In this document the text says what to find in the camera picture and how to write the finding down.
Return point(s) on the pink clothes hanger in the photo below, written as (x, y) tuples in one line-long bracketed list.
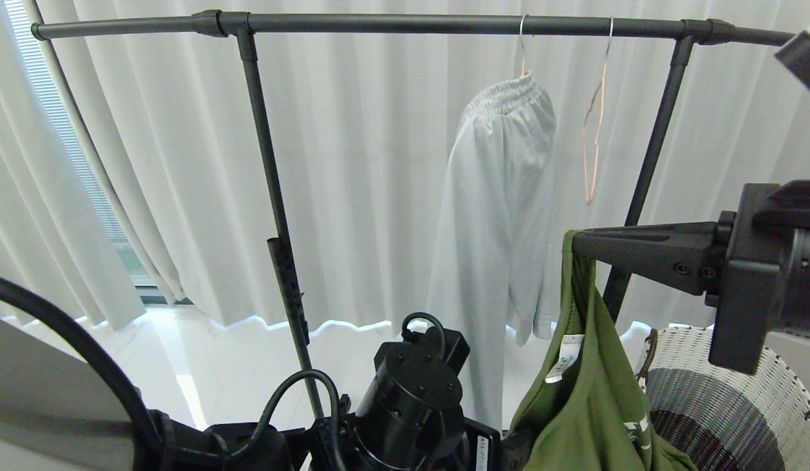
[(523, 62), (589, 190)]

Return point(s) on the black clothes rack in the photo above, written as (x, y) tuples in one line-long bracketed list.
[(379, 24)]

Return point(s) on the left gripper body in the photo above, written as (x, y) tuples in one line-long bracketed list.
[(469, 428)]

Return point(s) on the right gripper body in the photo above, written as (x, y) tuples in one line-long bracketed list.
[(752, 294)]

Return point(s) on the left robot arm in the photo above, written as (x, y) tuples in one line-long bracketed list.
[(411, 405)]

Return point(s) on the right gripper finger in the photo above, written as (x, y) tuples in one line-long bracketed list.
[(680, 265), (653, 234)]

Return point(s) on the white curtain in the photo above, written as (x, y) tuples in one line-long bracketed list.
[(379, 163), (38, 261)]

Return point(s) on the white laundry basket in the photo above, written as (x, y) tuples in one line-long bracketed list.
[(706, 353)]

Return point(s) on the window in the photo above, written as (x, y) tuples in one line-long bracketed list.
[(45, 91)]

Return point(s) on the green garment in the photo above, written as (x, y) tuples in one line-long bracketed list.
[(588, 405)]

